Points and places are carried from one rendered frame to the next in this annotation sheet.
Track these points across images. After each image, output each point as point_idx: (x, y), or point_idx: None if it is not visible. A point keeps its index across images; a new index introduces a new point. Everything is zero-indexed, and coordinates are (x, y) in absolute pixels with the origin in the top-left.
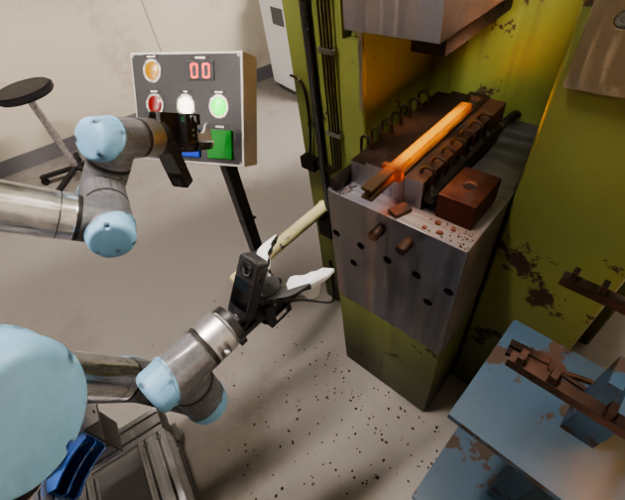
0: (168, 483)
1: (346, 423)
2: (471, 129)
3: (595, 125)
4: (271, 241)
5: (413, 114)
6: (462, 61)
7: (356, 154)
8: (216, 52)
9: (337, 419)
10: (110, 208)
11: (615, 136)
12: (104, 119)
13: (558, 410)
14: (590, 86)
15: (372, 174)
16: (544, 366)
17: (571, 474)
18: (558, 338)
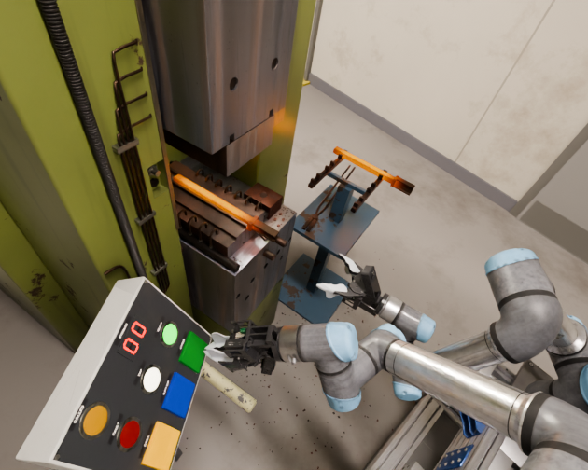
0: None
1: (286, 369)
2: (219, 179)
3: (273, 134)
4: (326, 283)
5: None
6: None
7: (176, 261)
8: (130, 305)
9: (284, 377)
10: (383, 332)
11: (278, 133)
12: (340, 324)
13: (331, 222)
14: (275, 123)
15: (240, 239)
16: (315, 220)
17: (355, 225)
18: None
